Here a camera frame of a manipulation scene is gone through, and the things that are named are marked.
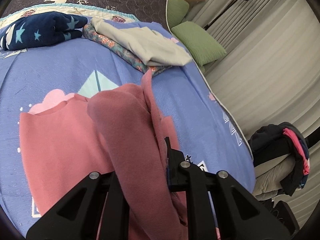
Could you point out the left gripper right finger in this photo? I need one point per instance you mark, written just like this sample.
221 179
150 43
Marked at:
218 207

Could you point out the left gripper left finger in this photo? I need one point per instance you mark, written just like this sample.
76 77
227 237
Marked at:
94 209

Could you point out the pink long sleeve shirt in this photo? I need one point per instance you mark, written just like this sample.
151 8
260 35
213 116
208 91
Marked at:
120 130

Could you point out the dark clothes on chair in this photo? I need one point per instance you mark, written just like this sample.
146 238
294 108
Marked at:
272 141

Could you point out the grey chair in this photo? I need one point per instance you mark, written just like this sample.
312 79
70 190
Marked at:
269 175

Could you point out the blue printed bed sheet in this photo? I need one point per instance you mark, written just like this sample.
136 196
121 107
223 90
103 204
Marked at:
206 132

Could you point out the green pillow front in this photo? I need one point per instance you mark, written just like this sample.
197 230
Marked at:
203 47

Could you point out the green pillow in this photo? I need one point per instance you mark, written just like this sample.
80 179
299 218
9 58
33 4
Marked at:
203 47
176 11

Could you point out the folded white grey garment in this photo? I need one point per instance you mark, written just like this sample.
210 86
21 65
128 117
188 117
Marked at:
151 47

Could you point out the folded floral cloth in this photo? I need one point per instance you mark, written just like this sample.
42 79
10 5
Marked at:
89 32

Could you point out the grey curtain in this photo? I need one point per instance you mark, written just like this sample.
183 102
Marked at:
270 73

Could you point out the navy star fleece blanket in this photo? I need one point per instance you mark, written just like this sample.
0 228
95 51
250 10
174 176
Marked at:
42 30

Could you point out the white quilt strip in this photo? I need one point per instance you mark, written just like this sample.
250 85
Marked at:
67 8

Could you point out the green pillow back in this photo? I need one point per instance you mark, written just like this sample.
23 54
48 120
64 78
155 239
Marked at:
176 11

